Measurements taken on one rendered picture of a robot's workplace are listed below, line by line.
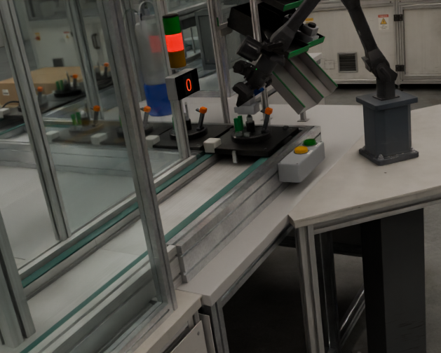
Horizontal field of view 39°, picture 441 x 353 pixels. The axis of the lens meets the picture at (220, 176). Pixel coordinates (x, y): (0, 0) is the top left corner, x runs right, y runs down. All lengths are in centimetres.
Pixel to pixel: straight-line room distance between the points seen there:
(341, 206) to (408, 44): 442
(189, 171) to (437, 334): 131
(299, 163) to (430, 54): 433
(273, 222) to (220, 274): 29
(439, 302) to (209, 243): 157
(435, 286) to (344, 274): 43
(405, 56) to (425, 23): 35
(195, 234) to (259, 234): 24
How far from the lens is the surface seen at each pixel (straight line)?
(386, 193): 184
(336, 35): 630
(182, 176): 190
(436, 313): 284
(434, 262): 320
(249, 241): 162
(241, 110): 204
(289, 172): 184
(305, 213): 174
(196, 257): 150
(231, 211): 163
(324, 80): 245
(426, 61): 610
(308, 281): 184
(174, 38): 188
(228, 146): 202
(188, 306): 140
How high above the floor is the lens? 161
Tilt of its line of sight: 21 degrees down
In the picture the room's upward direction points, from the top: 8 degrees counter-clockwise
